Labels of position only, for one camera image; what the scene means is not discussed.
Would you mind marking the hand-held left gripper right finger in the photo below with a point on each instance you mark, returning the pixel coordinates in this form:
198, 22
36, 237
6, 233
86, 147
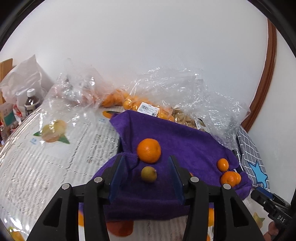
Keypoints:
177, 183

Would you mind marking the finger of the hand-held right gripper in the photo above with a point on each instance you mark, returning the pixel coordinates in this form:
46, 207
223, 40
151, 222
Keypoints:
260, 198
263, 189

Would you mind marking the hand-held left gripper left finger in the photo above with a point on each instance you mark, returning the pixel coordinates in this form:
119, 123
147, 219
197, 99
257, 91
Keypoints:
116, 180

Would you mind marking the small round orange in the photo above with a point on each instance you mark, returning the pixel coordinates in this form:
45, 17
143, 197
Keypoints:
228, 179
222, 165
238, 178

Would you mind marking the small yellow-green citrus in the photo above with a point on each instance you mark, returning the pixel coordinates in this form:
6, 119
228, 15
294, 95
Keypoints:
149, 174

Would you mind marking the purple towel lined tray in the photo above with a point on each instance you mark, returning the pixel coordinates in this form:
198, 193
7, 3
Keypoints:
185, 143

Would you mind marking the large round orange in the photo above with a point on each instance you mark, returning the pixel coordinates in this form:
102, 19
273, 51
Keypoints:
148, 150

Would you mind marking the person's right hand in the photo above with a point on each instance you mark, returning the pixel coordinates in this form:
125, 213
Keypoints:
272, 231

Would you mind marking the grey checkered star cushion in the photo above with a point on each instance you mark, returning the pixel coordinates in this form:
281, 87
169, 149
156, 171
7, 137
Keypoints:
252, 150

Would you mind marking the bagged beige snacks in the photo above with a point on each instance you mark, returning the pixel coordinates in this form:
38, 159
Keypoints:
185, 119

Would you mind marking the bagged oranges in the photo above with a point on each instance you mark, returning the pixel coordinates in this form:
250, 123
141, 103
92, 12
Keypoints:
127, 103

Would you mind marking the fruit print tablecloth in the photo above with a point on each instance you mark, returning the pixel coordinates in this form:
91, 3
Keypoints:
34, 162

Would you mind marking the clear plastic bag with label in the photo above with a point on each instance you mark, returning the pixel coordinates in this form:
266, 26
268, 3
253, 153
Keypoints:
129, 90

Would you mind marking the large crumpled clear plastic bag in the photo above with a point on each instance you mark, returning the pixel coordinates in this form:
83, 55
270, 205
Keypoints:
196, 92

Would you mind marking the empty clear plastic bag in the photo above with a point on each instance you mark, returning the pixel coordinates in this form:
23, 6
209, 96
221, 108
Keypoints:
76, 88

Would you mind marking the dark drink bottle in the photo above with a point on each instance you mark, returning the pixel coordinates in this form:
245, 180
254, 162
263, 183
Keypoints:
31, 102

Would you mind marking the red and white package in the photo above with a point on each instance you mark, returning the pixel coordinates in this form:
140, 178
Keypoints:
19, 112

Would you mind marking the teal snack package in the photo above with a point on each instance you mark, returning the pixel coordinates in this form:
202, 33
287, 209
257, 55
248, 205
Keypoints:
8, 115

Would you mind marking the white plastic bag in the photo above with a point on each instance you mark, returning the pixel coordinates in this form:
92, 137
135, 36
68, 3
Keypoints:
25, 74

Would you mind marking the brown wooden door frame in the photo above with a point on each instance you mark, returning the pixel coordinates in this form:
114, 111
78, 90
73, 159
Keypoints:
270, 58

